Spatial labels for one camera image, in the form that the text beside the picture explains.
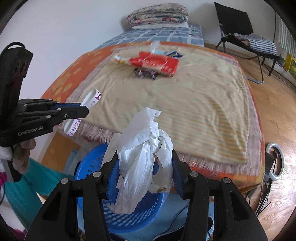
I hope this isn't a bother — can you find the white tape ring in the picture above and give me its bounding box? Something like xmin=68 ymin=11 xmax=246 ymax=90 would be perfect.
xmin=63 ymin=89 xmax=102 ymax=137

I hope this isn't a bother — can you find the colourful white paper wrapper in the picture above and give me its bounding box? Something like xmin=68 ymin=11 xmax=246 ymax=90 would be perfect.
xmin=113 ymin=55 xmax=130 ymax=64

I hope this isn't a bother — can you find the white plastic bag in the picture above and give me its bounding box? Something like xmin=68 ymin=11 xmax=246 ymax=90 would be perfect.
xmin=101 ymin=107 xmax=174 ymax=215

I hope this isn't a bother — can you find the teal card package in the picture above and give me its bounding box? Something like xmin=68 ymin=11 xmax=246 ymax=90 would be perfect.
xmin=151 ymin=50 xmax=166 ymax=56

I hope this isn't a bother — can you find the clear plastic wrap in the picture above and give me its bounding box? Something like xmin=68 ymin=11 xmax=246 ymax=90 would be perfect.
xmin=150 ymin=41 xmax=160 ymax=53

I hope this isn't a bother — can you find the red cardboard box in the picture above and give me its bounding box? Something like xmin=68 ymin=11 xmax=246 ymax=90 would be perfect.
xmin=128 ymin=52 xmax=179 ymax=77

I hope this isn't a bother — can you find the left hand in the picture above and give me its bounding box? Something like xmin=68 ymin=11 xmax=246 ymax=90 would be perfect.
xmin=12 ymin=138 xmax=36 ymax=175

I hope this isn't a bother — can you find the orange floral bed sheet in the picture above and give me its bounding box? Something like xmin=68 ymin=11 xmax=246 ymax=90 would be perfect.
xmin=42 ymin=42 xmax=265 ymax=192

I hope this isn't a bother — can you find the blue plastic laundry basket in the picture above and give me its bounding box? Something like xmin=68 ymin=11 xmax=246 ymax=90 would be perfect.
xmin=75 ymin=143 xmax=173 ymax=234

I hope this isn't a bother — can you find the yellow striped fringed blanket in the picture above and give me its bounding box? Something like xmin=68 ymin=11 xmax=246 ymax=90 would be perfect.
xmin=67 ymin=44 xmax=262 ymax=175

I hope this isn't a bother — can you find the folded floral quilt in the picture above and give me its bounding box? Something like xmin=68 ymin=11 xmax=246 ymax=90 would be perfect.
xmin=127 ymin=3 xmax=189 ymax=27

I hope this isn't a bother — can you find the yellow box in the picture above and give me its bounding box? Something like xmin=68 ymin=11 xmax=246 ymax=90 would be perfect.
xmin=284 ymin=53 xmax=296 ymax=78

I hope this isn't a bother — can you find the blue checkered bed sheet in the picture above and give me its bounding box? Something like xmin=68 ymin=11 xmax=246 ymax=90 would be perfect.
xmin=95 ymin=25 xmax=204 ymax=50

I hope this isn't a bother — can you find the checkered cushion on chair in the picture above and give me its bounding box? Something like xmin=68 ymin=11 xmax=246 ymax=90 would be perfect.
xmin=233 ymin=33 xmax=277 ymax=55

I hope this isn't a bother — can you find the striped hanging towel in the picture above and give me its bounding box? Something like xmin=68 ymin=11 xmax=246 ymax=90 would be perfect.
xmin=278 ymin=17 xmax=296 ymax=57

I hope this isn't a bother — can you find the black folding chair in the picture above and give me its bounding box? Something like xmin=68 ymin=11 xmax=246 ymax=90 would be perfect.
xmin=214 ymin=3 xmax=280 ymax=84

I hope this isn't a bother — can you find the white ring light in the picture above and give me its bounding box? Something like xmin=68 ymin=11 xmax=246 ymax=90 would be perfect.
xmin=265 ymin=142 xmax=285 ymax=181

